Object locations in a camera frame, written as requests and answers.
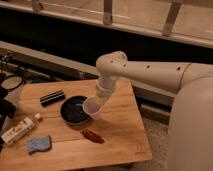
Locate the wooden board table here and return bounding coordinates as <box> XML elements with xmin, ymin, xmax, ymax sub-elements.
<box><xmin>0</xmin><ymin>79</ymin><xmax>152</xmax><ymax>171</ymax></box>

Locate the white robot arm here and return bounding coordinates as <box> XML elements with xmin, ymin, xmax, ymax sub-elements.
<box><xmin>96</xmin><ymin>51</ymin><xmax>213</xmax><ymax>171</ymax></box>

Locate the dark ceramic bowl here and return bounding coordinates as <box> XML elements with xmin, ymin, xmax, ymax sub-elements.
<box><xmin>60</xmin><ymin>96</ymin><xmax>91</xmax><ymax>125</ymax></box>

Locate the red-brown packet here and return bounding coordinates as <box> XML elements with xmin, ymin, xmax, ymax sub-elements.
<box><xmin>82</xmin><ymin>129</ymin><xmax>104</xmax><ymax>144</ymax></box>

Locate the black object at left edge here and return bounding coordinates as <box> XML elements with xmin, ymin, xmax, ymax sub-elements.
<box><xmin>0</xmin><ymin>99</ymin><xmax>16</xmax><ymax>131</ymax></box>

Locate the metal window rail frame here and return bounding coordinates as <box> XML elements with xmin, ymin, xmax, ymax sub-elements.
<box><xmin>0</xmin><ymin>0</ymin><xmax>213</xmax><ymax>49</ymax></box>

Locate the blue sponge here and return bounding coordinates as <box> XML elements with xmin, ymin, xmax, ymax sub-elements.
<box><xmin>27</xmin><ymin>135</ymin><xmax>52</xmax><ymax>154</ymax></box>

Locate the translucent white cup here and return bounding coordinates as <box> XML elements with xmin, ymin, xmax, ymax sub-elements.
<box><xmin>82</xmin><ymin>97</ymin><xmax>101</xmax><ymax>120</ymax></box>

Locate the round framed mirror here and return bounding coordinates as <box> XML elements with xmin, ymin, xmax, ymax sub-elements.
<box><xmin>1</xmin><ymin>75</ymin><xmax>23</xmax><ymax>91</ymax></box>

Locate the black striped rectangular case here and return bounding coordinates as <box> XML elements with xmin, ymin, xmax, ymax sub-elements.
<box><xmin>40</xmin><ymin>90</ymin><xmax>65</xmax><ymax>107</ymax></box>

